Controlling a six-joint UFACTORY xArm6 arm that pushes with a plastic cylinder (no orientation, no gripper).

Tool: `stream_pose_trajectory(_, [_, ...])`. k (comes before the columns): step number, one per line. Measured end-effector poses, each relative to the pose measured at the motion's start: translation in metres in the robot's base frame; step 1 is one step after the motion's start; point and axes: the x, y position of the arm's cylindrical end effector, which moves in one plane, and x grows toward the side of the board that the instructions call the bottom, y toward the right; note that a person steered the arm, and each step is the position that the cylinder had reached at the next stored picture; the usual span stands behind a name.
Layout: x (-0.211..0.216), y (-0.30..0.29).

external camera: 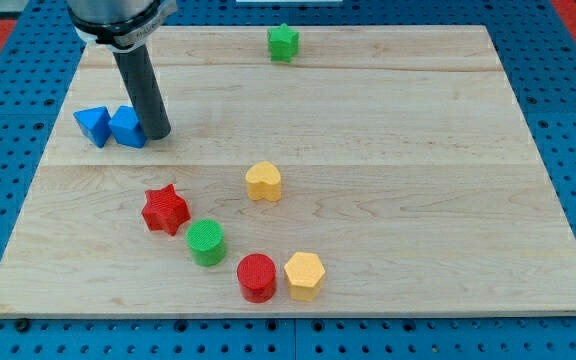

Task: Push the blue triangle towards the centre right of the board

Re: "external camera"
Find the blue triangle block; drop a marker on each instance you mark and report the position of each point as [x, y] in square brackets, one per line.
[94, 124]

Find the green cylinder block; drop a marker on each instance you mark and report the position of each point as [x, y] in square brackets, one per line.
[205, 239]

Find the yellow hexagon block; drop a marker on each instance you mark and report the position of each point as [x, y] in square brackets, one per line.
[305, 274]

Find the blue cube block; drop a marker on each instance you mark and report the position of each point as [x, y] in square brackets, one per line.
[126, 128]

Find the red cylinder block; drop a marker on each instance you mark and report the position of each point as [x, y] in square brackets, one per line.
[256, 275]

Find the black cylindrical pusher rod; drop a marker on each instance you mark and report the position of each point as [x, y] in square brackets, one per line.
[139, 78]

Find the green star block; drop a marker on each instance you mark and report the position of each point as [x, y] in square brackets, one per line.
[283, 43]

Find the red star block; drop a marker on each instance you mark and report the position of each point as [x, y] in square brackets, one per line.
[165, 210]

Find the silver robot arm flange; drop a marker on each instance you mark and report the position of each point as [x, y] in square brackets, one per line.
[121, 25]

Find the yellow heart block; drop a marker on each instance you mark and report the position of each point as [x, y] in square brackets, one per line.
[264, 182]

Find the light wooden board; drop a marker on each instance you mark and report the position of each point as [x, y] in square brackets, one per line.
[407, 166]

